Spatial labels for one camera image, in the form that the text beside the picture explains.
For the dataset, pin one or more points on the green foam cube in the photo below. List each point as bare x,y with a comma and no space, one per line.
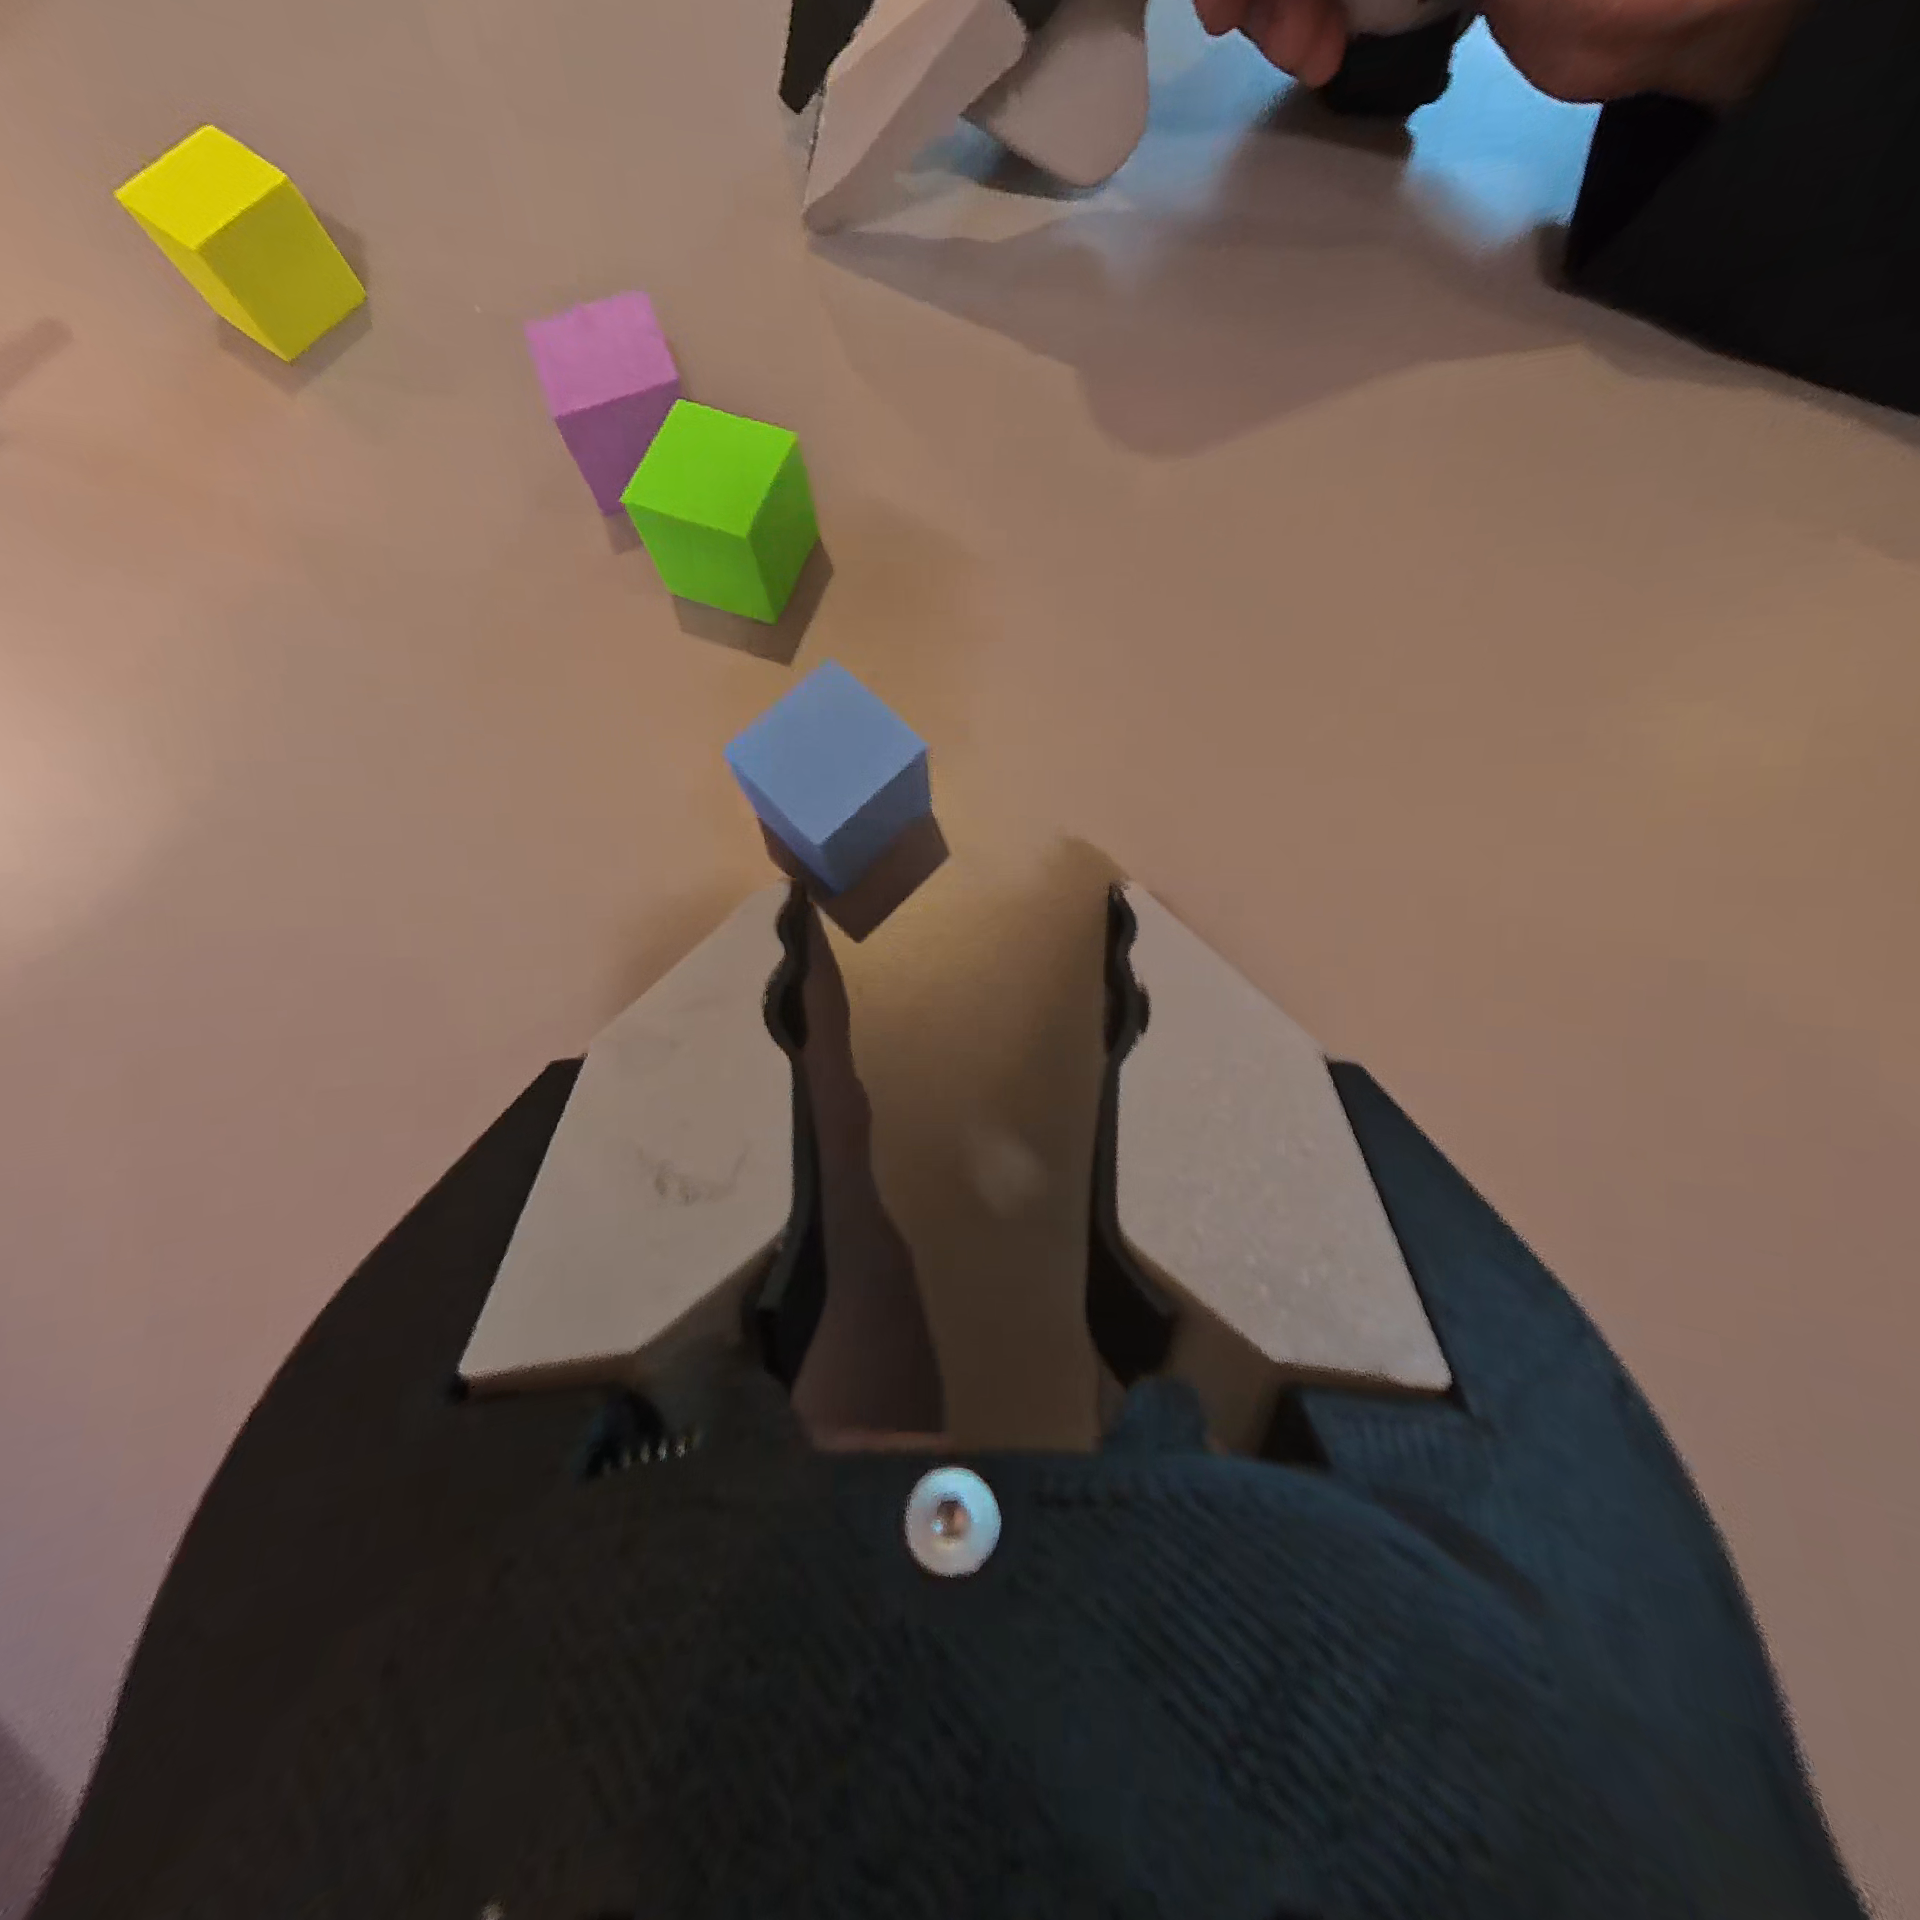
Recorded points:
713,496

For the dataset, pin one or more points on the blue foam cube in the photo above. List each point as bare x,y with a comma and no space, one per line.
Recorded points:
824,767

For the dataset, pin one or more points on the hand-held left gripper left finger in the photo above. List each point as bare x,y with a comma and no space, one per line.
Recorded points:
644,1199

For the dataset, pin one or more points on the yellow foam cube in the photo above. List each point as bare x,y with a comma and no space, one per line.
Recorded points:
226,227

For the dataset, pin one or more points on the person's right hand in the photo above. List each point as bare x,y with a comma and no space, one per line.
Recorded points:
1635,43

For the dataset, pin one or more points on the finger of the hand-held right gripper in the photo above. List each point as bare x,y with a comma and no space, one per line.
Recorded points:
1087,91
898,91

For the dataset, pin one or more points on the purple foam cube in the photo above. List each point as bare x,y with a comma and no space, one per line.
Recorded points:
597,361

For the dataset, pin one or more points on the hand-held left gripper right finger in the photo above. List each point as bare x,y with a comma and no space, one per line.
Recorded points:
1274,1216

